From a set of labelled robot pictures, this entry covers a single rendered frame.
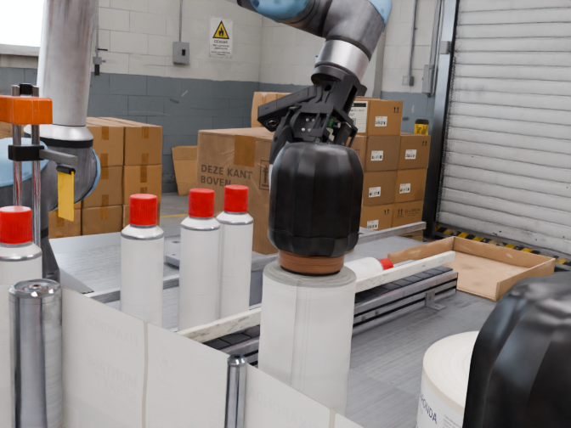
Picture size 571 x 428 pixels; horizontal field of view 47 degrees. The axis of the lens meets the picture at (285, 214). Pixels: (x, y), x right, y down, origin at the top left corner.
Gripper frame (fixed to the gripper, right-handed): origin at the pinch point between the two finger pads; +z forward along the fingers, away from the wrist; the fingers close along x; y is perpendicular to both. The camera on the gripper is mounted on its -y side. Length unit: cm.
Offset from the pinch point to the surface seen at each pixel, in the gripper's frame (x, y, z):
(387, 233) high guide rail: 35.6, -2.8, -8.2
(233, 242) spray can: -6.1, 2.5, 9.6
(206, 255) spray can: -10.2, 3.3, 12.9
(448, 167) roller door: 383, -205, -171
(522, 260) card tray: 81, 5, -22
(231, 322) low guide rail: -2.9, 5.2, 19.4
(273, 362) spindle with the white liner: -21.5, 29.3, 21.6
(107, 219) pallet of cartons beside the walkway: 169, -290, -14
